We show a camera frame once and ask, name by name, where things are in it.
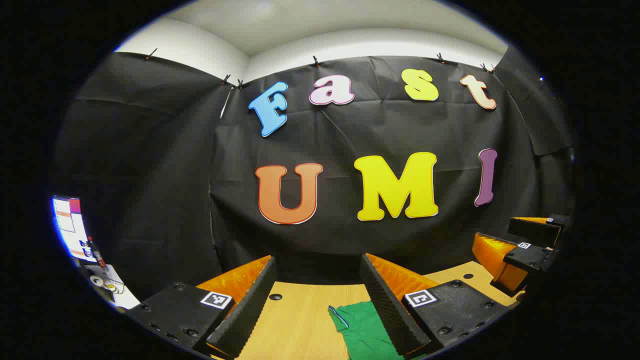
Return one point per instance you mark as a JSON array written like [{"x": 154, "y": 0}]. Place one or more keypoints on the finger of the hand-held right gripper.
[
  {"x": 527, "y": 257},
  {"x": 535, "y": 230}
]

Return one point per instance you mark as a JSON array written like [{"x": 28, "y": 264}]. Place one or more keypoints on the computer monitor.
[{"x": 70, "y": 225}]

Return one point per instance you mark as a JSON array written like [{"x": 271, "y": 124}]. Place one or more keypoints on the green T-shirt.
[{"x": 365, "y": 330}]

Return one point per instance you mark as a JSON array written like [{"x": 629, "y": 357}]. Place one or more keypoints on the red and black tool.
[{"x": 96, "y": 252}]

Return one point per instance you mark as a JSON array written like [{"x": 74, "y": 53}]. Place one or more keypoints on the black backdrop cloth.
[{"x": 380, "y": 130}]

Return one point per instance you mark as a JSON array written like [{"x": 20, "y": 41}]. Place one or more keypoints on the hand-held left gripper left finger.
[{"x": 250, "y": 310}]

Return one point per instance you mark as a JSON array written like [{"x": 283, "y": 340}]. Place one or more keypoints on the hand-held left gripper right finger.
[{"x": 385, "y": 310}]

